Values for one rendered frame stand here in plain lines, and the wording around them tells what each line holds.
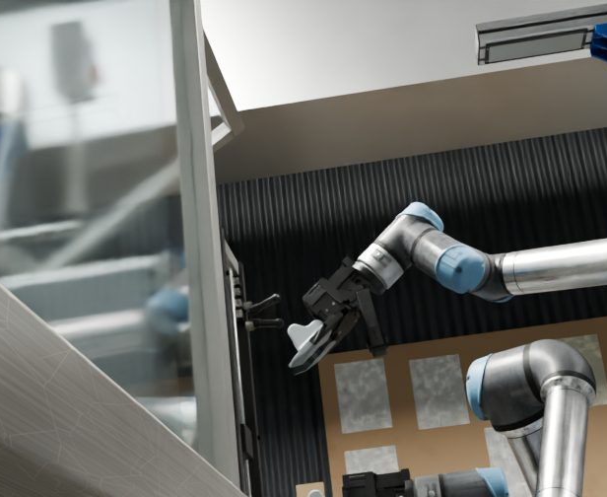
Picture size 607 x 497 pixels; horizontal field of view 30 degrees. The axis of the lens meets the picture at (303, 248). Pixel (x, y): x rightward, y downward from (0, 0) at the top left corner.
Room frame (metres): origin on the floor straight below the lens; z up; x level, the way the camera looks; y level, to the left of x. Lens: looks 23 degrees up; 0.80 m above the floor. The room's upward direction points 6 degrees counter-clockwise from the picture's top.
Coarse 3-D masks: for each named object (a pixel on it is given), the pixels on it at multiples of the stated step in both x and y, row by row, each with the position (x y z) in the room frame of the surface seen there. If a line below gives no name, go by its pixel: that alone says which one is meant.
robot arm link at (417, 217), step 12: (420, 204) 1.77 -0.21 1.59; (396, 216) 1.80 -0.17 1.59; (408, 216) 1.77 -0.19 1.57; (420, 216) 1.76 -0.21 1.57; (432, 216) 1.77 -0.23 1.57; (396, 228) 1.77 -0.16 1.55; (408, 228) 1.76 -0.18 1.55; (420, 228) 1.76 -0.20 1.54; (384, 240) 1.78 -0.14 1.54; (396, 240) 1.77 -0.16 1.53; (408, 240) 1.76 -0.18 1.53; (396, 252) 1.77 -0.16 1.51; (408, 252) 1.77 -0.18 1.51; (408, 264) 1.80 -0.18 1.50
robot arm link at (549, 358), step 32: (544, 352) 1.96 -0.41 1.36; (576, 352) 1.95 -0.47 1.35; (544, 384) 1.94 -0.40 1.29; (576, 384) 1.91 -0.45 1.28; (544, 416) 1.92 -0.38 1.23; (576, 416) 1.88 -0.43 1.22; (544, 448) 1.87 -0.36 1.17; (576, 448) 1.86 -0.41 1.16; (544, 480) 1.83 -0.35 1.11; (576, 480) 1.83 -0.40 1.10
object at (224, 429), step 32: (192, 0) 0.86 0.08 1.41; (192, 32) 0.86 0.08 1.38; (192, 64) 0.86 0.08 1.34; (192, 96) 0.86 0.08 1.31; (192, 128) 0.86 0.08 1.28; (224, 320) 0.87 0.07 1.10; (224, 352) 0.86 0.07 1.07; (224, 384) 0.86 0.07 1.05; (224, 416) 0.86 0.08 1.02; (224, 448) 0.86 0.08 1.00
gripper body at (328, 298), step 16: (336, 272) 1.82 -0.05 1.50; (352, 272) 1.80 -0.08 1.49; (368, 272) 1.78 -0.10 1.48; (320, 288) 1.80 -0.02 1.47; (336, 288) 1.80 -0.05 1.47; (352, 288) 1.80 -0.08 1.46; (384, 288) 1.81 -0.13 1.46; (304, 304) 1.81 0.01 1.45; (320, 304) 1.79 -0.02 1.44; (336, 304) 1.79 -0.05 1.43; (352, 304) 1.79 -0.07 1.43; (352, 320) 1.82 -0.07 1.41; (336, 336) 1.83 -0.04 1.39
